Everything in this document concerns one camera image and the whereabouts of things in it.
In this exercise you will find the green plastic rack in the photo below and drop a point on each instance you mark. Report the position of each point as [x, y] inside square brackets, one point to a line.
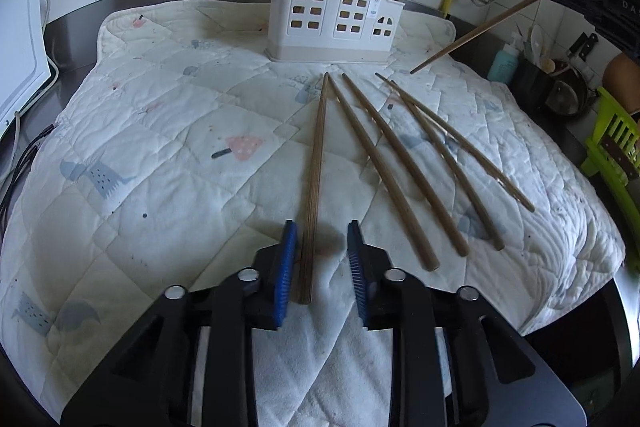
[607, 127]

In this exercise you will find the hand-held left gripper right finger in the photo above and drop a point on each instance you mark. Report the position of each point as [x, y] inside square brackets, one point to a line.
[357, 277]

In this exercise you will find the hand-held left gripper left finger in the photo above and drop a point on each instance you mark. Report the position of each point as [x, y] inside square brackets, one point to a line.
[285, 277]

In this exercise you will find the person's right forearm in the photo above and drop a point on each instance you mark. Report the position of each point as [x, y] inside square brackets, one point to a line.
[625, 82]

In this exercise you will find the white quilted printed mat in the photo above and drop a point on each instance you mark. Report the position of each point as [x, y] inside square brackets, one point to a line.
[150, 107]

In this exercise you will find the green dish soap bottle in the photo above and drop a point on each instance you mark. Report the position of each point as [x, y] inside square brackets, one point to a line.
[502, 62]

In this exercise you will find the white toaster oven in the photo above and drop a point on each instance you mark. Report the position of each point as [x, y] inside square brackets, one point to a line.
[20, 47]

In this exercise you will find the dark metal pan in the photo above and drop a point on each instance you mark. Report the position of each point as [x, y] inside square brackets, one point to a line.
[567, 94]

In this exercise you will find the white plastic spoon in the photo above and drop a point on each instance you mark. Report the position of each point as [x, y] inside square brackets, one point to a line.
[537, 39]

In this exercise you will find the cream house-shaped utensil holder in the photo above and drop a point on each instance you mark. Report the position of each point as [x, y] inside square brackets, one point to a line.
[330, 7]

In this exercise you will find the wooden spoon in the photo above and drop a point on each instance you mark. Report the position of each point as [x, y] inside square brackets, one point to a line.
[549, 64]

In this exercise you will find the black utensil cup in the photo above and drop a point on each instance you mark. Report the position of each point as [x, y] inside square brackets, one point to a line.
[532, 84]

